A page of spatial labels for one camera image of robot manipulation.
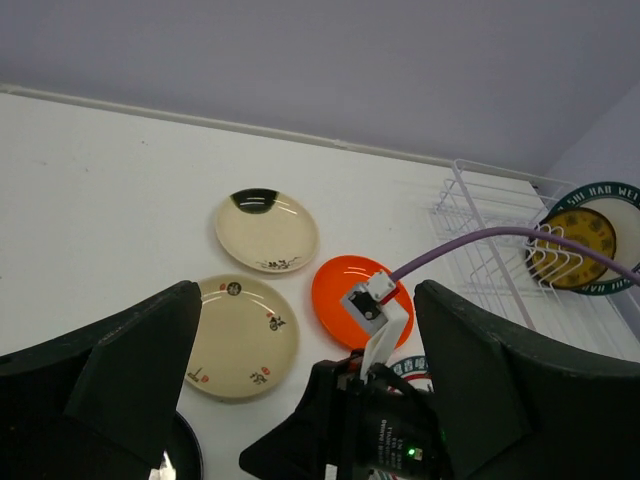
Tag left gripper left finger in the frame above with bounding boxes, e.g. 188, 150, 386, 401
1, 281, 201, 479

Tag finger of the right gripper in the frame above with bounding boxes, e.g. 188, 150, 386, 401
239, 399, 330, 480

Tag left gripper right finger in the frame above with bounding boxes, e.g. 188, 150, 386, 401
414, 280, 639, 479

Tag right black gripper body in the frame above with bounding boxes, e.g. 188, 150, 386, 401
304, 351, 447, 479

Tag brown yellow patterned plate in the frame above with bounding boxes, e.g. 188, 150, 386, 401
525, 207, 617, 290

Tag white plate dark green rim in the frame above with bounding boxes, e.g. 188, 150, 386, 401
548, 181, 639, 296

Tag white plate teal red rim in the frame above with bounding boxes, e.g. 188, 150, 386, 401
389, 355, 434, 393

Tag cream plate small motifs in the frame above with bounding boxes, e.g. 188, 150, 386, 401
185, 274, 300, 401

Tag orange plate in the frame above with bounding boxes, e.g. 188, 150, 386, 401
311, 255, 391, 350

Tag cream plate black brush mark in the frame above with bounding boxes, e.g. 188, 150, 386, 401
214, 188, 320, 274

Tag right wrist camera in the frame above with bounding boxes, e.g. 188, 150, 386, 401
341, 270, 409, 383

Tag white wire dish rack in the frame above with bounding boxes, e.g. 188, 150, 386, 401
429, 159, 639, 361

